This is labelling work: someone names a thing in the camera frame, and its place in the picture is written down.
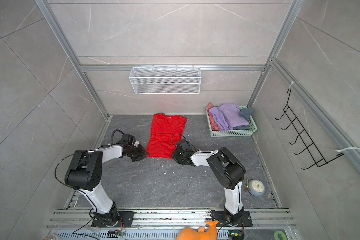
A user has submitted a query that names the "red t shirt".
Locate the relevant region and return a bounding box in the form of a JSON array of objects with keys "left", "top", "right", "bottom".
[{"left": 147, "top": 113, "right": 188, "bottom": 159}]

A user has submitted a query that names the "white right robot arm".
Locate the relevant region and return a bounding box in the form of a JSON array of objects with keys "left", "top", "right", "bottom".
[{"left": 172, "top": 139, "right": 246, "bottom": 225}]

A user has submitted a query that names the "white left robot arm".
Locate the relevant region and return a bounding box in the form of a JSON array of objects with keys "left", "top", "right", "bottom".
[{"left": 65, "top": 130, "right": 149, "bottom": 228}]

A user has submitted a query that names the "green plastic basket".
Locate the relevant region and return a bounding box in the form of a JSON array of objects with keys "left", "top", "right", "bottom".
[{"left": 205, "top": 108, "right": 258, "bottom": 137}]

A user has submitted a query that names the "pink t shirt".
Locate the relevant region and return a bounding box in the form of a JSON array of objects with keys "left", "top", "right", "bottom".
[{"left": 206, "top": 103, "right": 221, "bottom": 131}]

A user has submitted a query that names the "purple t shirt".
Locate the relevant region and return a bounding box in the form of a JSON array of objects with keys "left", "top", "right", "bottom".
[{"left": 210, "top": 103, "right": 249, "bottom": 132}]

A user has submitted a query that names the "grey t shirt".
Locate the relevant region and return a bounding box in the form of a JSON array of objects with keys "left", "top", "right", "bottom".
[{"left": 239, "top": 107, "right": 254, "bottom": 122}]

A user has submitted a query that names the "orange plush toy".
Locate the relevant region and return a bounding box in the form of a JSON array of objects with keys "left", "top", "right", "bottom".
[{"left": 176, "top": 221, "right": 219, "bottom": 240}]

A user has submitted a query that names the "white round clock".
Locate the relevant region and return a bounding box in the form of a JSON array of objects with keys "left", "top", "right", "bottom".
[{"left": 245, "top": 179, "right": 265, "bottom": 197}]

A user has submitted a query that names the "green tape roll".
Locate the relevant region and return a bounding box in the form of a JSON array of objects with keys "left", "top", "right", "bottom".
[{"left": 274, "top": 230, "right": 288, "bottom": 240}]

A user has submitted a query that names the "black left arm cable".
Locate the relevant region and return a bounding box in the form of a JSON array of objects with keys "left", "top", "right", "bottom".
[{"left": 53, "top": 129, "right": 125, "bottom": 190}]

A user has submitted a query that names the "white wire mesh basket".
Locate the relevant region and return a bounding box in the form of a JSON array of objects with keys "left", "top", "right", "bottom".
[{"left": 129, "top": 67, "right": 202, "bottom": 95}]

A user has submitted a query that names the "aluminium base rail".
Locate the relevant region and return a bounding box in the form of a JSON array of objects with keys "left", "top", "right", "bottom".
[{"left": 46, "top": 209, "right": 301, "bottom": 240}]

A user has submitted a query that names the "black wall hook rack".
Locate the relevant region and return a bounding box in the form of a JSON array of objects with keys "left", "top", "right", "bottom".
[{"left": 275, "top": 89, "right": 344, "bottom": 170}]

